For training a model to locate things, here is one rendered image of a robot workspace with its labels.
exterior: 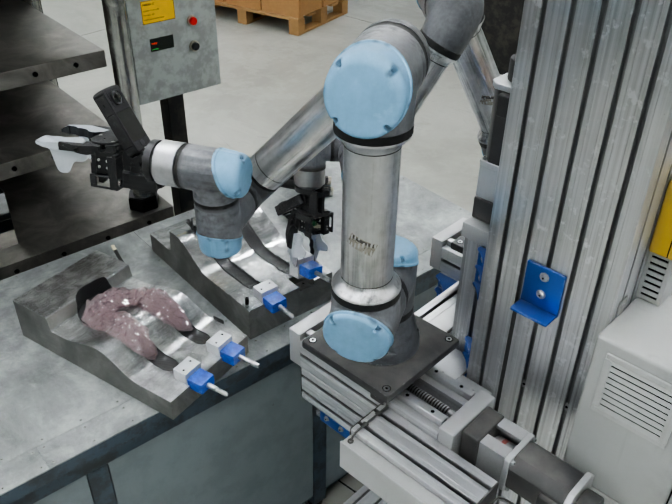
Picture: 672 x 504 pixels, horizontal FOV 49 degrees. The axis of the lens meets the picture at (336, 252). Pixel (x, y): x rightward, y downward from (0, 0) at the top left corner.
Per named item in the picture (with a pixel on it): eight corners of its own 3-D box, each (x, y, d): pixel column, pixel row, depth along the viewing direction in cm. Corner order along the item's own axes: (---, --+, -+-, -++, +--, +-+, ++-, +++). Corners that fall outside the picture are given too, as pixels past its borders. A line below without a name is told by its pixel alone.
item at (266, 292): (302, 322, 177) (301, 304, 174) (285, 330, 175) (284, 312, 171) (270, 296, 185) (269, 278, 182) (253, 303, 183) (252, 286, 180)
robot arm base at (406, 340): (434, 339, 146) (439, 299, 140) (385, 377, 137) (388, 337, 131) (377, 305, 155) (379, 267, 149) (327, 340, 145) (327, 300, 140)
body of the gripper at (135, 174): (86, 186, 124) (149, 197, 121) (80, 137, 120) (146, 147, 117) (111, 171, 130) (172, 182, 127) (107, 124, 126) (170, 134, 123)
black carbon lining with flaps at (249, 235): (299, 275, 192) (299, 245, 186) (248, 299, 183) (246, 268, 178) (226, 220, 214) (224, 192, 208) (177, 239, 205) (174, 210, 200)
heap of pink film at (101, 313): (200, 324, 177) (197, 298, 172) (146, 366, 164) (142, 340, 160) (123, 287, 188) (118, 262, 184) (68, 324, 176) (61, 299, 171)
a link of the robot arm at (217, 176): (237, 212, 117) (233, 164, 113) (175, 201, 120) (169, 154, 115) (256, 189, 124) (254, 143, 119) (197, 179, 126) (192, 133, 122)
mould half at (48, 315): (248, 352, 177) (246, 317, 171) (173, 420, 159) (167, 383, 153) (103, 283, 199) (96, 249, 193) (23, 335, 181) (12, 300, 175)
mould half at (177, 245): (332, 298, 195) (332, 257, 187) (250, 339, 181) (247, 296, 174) (228, 221, 227) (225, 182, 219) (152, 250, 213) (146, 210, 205)
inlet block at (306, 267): (337, 288, 181) (338, 268, 179) (321, 293, 178) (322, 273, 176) (304, 269, 190) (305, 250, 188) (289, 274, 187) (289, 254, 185)
